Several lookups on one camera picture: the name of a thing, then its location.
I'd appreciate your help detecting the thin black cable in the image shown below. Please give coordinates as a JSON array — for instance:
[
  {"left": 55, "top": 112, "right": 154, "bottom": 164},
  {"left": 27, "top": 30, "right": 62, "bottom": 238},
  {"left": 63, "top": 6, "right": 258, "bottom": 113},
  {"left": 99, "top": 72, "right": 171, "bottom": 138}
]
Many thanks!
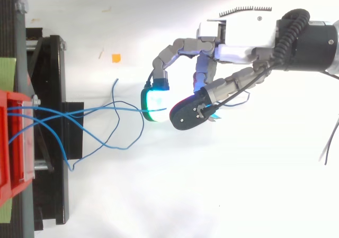
[
  {"left": 202, "top": 62, "right": 274, "bottom": 117},
  {"left": 318, "top": 112, "right": 339, "bottom": 166},
  {"left": 145, "top": 69, "right": 155, "bottom": 89}
]

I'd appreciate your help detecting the black stand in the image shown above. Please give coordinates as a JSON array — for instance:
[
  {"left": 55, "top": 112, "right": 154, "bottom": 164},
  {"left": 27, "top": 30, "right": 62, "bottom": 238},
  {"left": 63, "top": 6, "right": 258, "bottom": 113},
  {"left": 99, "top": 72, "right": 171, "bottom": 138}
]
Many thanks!
[{"left": 0, "top": 0, "right": 85, "bottom": 238}]

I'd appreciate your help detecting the red bin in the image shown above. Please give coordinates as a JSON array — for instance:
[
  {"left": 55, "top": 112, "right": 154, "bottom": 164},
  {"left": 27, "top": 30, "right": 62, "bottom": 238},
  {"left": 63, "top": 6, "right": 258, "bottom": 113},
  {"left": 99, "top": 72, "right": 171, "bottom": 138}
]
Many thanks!
[{"left": 0, "top": 89, "right": 41, "bottom": 208}]

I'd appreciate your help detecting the black coiled cable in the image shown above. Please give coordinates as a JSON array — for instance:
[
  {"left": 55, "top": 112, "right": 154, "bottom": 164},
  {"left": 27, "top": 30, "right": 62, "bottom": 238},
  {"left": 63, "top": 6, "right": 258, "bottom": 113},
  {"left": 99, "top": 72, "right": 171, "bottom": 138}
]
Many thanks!
[{"left": 272, "top": 8, "right": 311, "bottom": 70}]

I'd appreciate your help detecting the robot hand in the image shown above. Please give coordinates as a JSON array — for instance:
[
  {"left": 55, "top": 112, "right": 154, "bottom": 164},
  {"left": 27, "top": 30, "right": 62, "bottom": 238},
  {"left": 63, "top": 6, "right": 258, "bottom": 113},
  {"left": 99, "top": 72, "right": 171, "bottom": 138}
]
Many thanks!
[{"left": 140, "top": 5, "right": 281, "bottom": 131}]

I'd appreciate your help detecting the blue cable bundle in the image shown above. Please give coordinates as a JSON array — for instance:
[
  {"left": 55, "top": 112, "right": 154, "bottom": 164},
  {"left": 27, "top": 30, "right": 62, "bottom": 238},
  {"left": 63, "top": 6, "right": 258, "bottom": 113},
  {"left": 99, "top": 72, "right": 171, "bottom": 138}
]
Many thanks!
[{"left": 6, "top": 78, "right": 251, "bottom": 172}]

